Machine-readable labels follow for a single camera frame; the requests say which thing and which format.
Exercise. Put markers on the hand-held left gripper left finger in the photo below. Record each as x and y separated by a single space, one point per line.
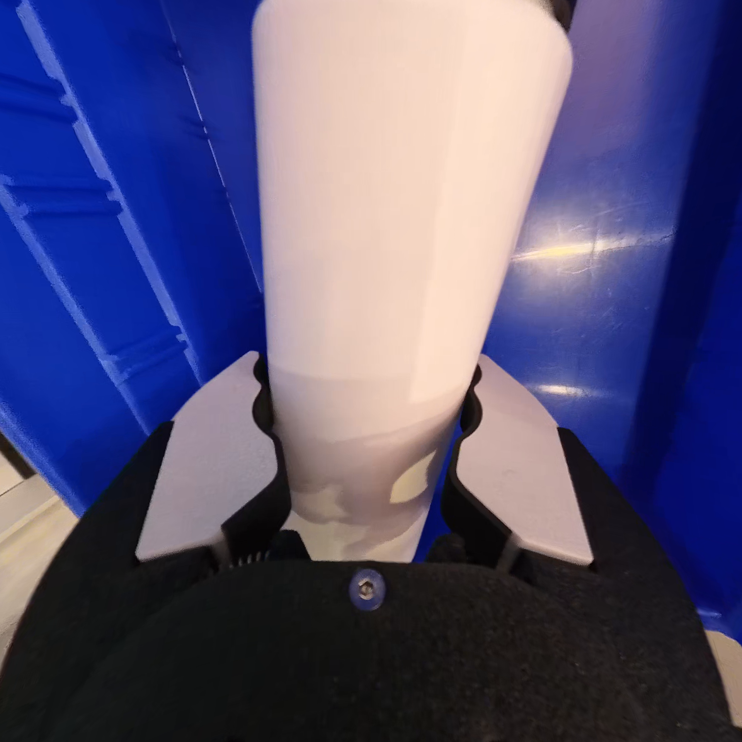
208 464

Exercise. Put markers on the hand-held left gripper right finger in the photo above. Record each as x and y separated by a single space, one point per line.
521 481

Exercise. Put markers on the blue plastic bin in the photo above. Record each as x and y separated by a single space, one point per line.
608 290

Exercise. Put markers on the white plastic bottle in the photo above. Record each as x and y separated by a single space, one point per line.
394 203

